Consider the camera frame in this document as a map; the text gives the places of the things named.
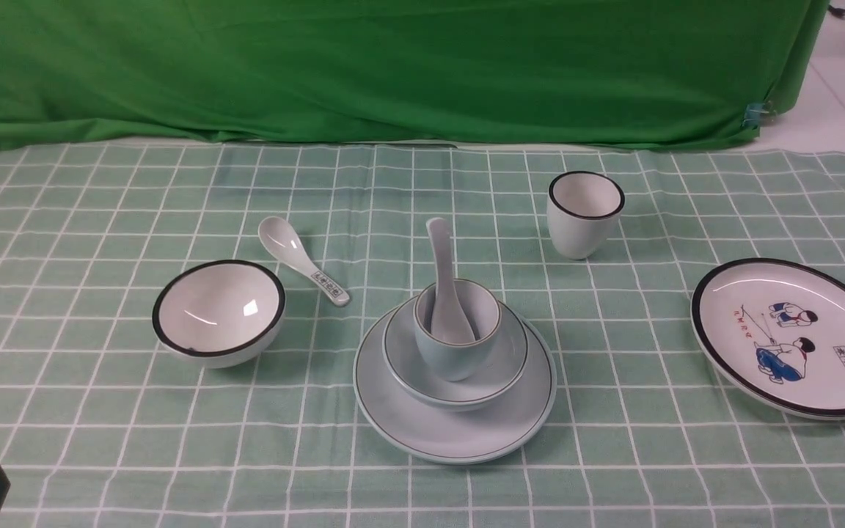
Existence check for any plain white spoon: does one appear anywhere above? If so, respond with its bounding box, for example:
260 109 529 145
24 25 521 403
426 217 475 345

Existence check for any pale blue cup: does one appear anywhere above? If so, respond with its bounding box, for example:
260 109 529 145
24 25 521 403
412 279 502 381

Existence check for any white cup black rim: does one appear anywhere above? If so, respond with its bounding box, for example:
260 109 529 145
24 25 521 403
546 171 625 260

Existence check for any white bowl black rim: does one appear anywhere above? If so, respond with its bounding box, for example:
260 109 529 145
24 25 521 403
151 260 288 369

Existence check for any blue clip on backdrop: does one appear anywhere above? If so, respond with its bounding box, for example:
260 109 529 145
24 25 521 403
742 103 770 129

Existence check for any white plate cartoon print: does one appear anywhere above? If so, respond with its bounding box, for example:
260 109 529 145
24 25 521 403
690 257 845 420

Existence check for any green checkered tablecloth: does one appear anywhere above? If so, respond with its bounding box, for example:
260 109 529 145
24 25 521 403
0 143 845 527

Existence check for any green backdrop cloth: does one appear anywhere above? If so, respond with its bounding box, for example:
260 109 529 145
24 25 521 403
0 1 827 151

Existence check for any white spoon patterned handle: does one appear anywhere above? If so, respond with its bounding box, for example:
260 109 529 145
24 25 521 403
258 215 350 307

